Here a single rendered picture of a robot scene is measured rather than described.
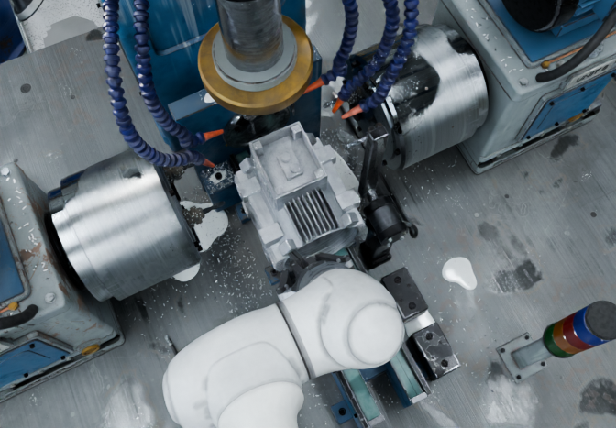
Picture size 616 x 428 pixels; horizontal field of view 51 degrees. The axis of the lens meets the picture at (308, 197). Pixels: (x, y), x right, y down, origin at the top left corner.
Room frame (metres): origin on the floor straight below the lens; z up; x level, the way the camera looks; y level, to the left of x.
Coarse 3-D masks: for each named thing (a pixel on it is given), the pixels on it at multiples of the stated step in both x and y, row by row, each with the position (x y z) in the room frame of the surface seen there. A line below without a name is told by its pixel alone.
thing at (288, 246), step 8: (312, 136) 0.56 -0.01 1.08; (312, 144) 0.54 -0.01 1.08; (248, 160) 0.51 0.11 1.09; (240, 168) 0.50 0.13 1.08; (248, 168) 0.49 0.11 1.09; (344, 216) 0.39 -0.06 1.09; (352, 216) 0.39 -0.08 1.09; (344, 224) 0.38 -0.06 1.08; (352, 224) 0.38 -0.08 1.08; (288, 240) 0.35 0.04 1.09; (352, 240) 0.39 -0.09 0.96; (280, 248) 0.34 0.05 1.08; (288, 248) 0.33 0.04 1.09; (296, 248) 0.34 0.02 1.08
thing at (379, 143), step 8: (376, 128) 0.49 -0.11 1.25; (384, 128) 0.48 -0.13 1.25; (368, 136) 0.48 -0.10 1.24; (376, 136) 0.47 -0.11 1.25; (384, 136) 0.47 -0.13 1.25; (368, 144) 0.47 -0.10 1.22; (376, 144) 0.47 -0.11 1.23; (384, 144) 0.47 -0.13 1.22; (368, 152) 0.47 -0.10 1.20; (376, 152) 0.47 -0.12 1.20; (384, 152) 0.47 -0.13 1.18; (368, 160) 0.46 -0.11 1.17; (376, 160) 0.47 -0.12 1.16; (368, 168) 0.46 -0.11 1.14; (376, 168) 0.47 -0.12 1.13; (360, 176) 0.48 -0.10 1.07; (368, 176) 0.46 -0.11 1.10; (376, 176) 0.47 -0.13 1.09; (360, 184) 0.47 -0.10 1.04; (368, 184) 0.47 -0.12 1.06; (376, 184) 0.47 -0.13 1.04; (360, 192) 0.47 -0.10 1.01; (368, 192) 0.46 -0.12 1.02
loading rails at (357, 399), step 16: (240, 160) 0.59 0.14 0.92; (240, 208) 0.51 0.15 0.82; (352, 256) 0.37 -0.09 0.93; (272, 272) 0.36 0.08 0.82; (400, 352) 0.17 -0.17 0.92; (352, 368) 0.15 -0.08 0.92; (368, 368) 0.15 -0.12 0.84; (384, 368) 0.15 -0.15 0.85; (400, 368) 0.14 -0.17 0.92; (416, 368) 0.14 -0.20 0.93; (352, 384) 0.12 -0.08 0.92; (400, 384) 0.12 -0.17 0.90; (416, 384) 0.12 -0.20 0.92; (352, 400) 0.09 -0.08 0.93; (368, 400) 0.09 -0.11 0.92; (400, 400) 0.10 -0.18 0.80; (416, 400) 0.09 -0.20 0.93; (336, 416) 0.06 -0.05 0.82; (352, 416) 0.06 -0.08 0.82; (368, 416) 0.06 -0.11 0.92
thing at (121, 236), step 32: (128, 160) 0.48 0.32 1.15; (64, 192) 0.42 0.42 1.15; (96, 192) 0.42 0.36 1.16; (128, 192) 0.41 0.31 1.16; (160, 192) 0.41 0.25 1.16; (64, 224) 0.36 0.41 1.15; (96, 224) 0.36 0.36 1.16; (128, 224) 0.36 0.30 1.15; (160, 224) 0.37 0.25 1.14; (192, 224) 0.39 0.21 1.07; (96, 256) 0.31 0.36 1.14; (128, 256) 0.32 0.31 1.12; (160, 256) 0.32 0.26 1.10; (192, 256) 0.33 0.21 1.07; (96, 288) 0.27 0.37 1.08; (128, 288) 0.28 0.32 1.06
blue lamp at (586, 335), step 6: (582, 312) 0.19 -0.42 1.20; (576, 318) 0.19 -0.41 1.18; (582, 318) 0.18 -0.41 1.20; (576, 324) 0.18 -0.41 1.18; (582, 324) 0.17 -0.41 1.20; (576, 330) 0.17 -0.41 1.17; (582, 330) 0.17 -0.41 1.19; (588, 330) 0.16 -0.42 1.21; (582, 336) 0.16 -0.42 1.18; (588, 336) 0.16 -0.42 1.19; (594, 336) 0.15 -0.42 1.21; (588, 342) 0.15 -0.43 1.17; (594, 342) 0.15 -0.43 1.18; (600, 342) 0.15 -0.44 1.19; (606, 342) 0.15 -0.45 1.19
